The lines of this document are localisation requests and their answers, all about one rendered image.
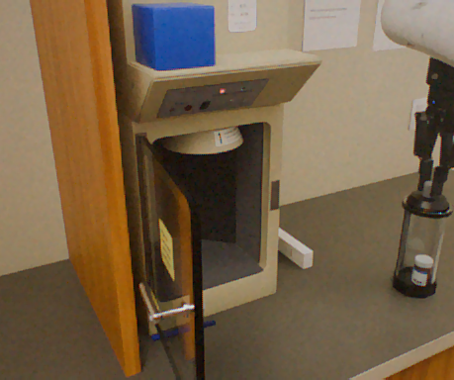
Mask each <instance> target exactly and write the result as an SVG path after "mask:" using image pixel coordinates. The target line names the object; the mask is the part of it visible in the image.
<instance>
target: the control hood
mask: <svg viewBox="0 0 454 380"><path fill-rule="evenodd" d="M321 63H322V57H321V56H318V55H314V54H311V53H307V52H300V51H296V50H293V49H286V48H285V49H267V50H258V51H248V52H240V53H221V54H216V64H215V65H214V66H207V67H199V68H182V69H174V70H166V71H156V70H154V69H153V68H149V67H147V66H146V65H144V64H140V63H138V62H137V61H130V63H129V64H128V73H129V82H130V91H131V101H132V119H133V120H134V121H136V122H137V123H138V124H139V123H145V122H150V121H162V120H167V119H173V118H178V117H189V116H195V115H200V114H211V113H216V112H221V111H227V110H238V109H243V108H249V107H255V106H266V105H272V104H277V103H283V102H292V100H293V98H295V96H296V94H298V92H299V91H300V90H301V88H302V87H304V84H305V83H307V82H308V79H310V78H311V76H312V75H313V74H314V73H315V72H316V70H317V69H318V67H319V66H320V65H321ZM269 78H270V80H269V81H268V83H266V86H265V87H264V88H263V89H262V91H261V93H260V94H259V95H258V97H257V98H256V99H255V102H254V103H253V104H252V105H251V106H243V107H236V108H231V109H225V110H215V111H210V112H204V113H198V114H187V115H181V116H176V117H165V118H158V119H156V117H157V115H158V111H159V110H160V107H161V103H162V102H163V99H164V98H165V94H166V92H167V90H173V89H180V88H187V87H201V86H207V85H214V84H222V83H234V82H241V81H248V80H262V79H269Z"/></svg>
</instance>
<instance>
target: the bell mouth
mask: <svg viewBox="0 0 454 380"><path fill-rule="evenodd" d="M160 143H161V145H162V146H164V147H165V148H167V149H169V150H173V151H176V152H180V153H185V154H214V153H219V152H224V151H227V150H232V149H234V148H236V147H237V146H240V145H241V144H242V143H243V138H242V135H241V134H240V131H239V128H238V127H237V126H233V127H228V128H223V129H213V130H209V131H203V132H195V133H189V134H184V135H180V136H169V137H165V138H161V140H160Z"/></svg>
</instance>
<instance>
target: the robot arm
mask: <svg viewBox="0 0 454 380"><path fill-rule="evenodd" d="M381 27H382V29H383V32H384V33H385V36H386V37H388V38H389V40H390V41H393V43H395V44H398V45H401V46H403V47H406V48H411V49H414V50H416V51H420V52H422V53H424V54H428V55H430V59H429V63H428V67H427V77H426V81H425V82H426V83H427V85H430V86H429V89H428V93H427V98H426V104H427V107H426V109H425V111H421V112H414V119H415V131H414V149H413V154H414V156H417V157H418V158H419V160H420V162H419V167H418V173H419V178H418V187H417V191H418V192H421V191H422V189H423V185H424V182H426V181H430V177H431V173H432V169H433V164H434V160H432V158H433V157H431V155H432V153H433V151H434V146H435V143H436V141H437V139H438V134H439V136H440V137H441V143H440V156H439V165H438V166H435V167H434V176H433V180H432V184H431V188H430V196H431V197H434V196H441V195H442V188H443V184H444V182H446V180H447V176H448V173H449V169H453V168H454V142H453V139H454V0H386V1H385V3H384V5H383V7H382V13H381ZM427 120H428V123H427Z"/></svg>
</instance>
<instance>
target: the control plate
mask: <svg viewBox="0 0 454 380"><path fill-rule="evenodd" d="M269 80H270V78H269V79H262V80H248V81H241V82H234V83H222V84H214V85H207V86H201V87H187V88H180V89H173V90H167V92H166V94H165V98H164V99H163V102H162V103H161V107H160V110H159V111H158V115H157V117H156V119H158V118H165V117H176V116H181V115H187V114H198V113H204V112H210V111H215V110H225V109H231V108H236V107H243V106H251V105H252V104H253V103H254V102H255V99H256V98H257V97H258V95H259V94H260V93H261V91H262V89H263V88H264V87H265V86H266V83H268V81H269ZM242 87H247V88H246V89H245V90H243V91H241V90H240V89H241V88H242ZM222 89H225V90H226V91H225V92H223V93H220V91H221V90H222ZM242 98H245V100H244V102H241V101H240V99H242ZM229 100H233V103H231V102H229ZM208 101H211V103H210V105H209V106H208V108H207V109H204V110H199V108H200V106H201V105H202V103H203V102H208ZM218 102H222V105H221V106H219V105H218ZM185 106H192V110H188V111H186V110H184V107H185ZM171 108H174V109H175V110H173V111H172V112H169V109H171Z"/></svg>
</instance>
